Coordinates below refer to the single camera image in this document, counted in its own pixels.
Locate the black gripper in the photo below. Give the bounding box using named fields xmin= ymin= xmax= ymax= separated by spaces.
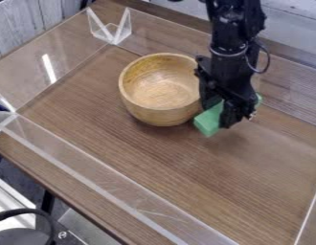
xmin=196 ymin=48 xmax=260 ymax=129

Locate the green rectangular block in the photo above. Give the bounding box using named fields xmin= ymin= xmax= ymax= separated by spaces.
xmin=193 ymin=93 xmax=263 ymax=137

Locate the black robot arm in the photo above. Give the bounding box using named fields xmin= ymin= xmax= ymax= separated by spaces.
xmin=194 ymin=0 xmax=269 ymax=132

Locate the brown wooden bowl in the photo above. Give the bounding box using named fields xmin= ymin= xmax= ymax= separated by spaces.
xmin=118 ymin=53 xmax=200 ymax=127

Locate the black table leg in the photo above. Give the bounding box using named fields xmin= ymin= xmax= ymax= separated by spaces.
xmin=42 ymin=190 xmax=55 ymax=214

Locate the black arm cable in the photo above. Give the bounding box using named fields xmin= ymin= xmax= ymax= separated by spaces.
xmin=244 ymin=39 xmax=273 ymax=75

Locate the clear acrylic tray wall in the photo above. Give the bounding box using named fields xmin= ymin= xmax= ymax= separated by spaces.
xmin=0 ymin=0 xmax=316 ymax=245

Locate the clear acrylic corner bracket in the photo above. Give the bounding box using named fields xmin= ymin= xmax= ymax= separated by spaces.
xmin=86 ymin=8 xmax=131 ymax=45

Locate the black cable loop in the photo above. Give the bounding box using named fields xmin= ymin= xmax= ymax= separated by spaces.
xmin=0 ymin=208 xmax=56 ymax=245

